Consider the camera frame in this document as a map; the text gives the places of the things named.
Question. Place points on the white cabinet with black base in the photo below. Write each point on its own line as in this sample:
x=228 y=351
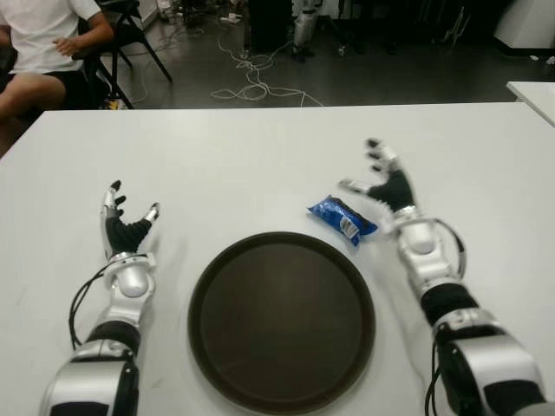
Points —
x=526 y=24

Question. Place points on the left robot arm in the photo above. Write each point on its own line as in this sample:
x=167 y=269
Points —
x=130 y=281

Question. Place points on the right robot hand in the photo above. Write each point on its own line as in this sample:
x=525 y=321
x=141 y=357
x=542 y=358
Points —
x=396 y=188

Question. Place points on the silver humanoid robot legs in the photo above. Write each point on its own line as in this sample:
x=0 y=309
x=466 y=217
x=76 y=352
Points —
x=304 y=24

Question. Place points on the silver metal stand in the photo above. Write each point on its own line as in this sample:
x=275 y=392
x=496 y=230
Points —
x=455 y=26

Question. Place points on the black folding chair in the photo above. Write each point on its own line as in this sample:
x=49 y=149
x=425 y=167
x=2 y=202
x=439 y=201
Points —
x=130 y=37

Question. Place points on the seated person in white shirt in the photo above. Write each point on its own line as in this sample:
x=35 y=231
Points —
x=39 y=34

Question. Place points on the blue Oreo packet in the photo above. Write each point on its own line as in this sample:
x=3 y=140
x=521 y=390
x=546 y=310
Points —
x=338 y=216

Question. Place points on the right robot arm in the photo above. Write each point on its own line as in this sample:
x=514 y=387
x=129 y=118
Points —
x=481 y=355

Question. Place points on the white power strip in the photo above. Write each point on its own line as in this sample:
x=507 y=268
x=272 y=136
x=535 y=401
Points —
x=231 y=17

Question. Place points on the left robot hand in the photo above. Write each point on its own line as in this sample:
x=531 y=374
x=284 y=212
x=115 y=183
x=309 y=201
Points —
x=123 y=234

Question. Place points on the round dark brown tray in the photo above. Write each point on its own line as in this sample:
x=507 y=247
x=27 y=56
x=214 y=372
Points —
x=282 y=325

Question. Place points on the white side table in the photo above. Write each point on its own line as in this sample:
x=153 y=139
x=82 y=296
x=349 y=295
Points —
x=535 y=97

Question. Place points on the small yellow object on floor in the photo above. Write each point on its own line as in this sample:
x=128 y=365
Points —
x=112 y=104

